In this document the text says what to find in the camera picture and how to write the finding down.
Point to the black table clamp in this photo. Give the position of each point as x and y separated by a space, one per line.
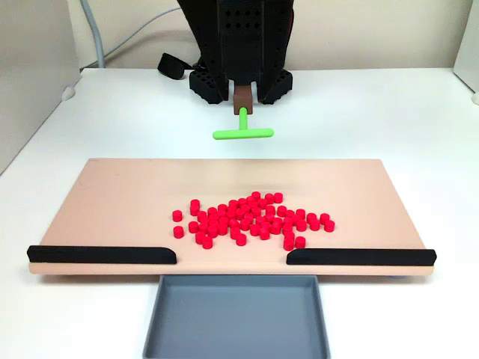
172 66

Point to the gray shallow tray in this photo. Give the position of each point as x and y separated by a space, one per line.
235 321

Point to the white side panel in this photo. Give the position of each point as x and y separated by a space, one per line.
469 45

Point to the red cylindrical pellet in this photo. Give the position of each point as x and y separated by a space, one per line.
200 234
240 212
241 200
224 220
288 242
253 203
329 223
265 224
301 222
222 207
235 230
212 229
255 193
194 207
207 240
193 224
234 222
269 216
214 217
281 208
311 215
325 216
278 220
260 219
212 210
249 216
275 224
277 194
222 226
254 227
290 212
246 207
261 201
256 209
251 198
245 221
231 214
287 226
201 214
178 229
204 220
203 224
300 239
213 223
314 221
268 196
221 212
232 202
195 201
289 233
300 211
270 208
177 213
264 231
241 237
297 217
232 208
288 220

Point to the beige flat board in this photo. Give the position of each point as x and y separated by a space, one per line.
131 187

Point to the white round foot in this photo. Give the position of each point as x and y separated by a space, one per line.
68 93
475 98

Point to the black foam rail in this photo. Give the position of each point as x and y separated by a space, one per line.
97 255
359 257

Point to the beige side panel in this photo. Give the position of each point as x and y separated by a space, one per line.
33 75

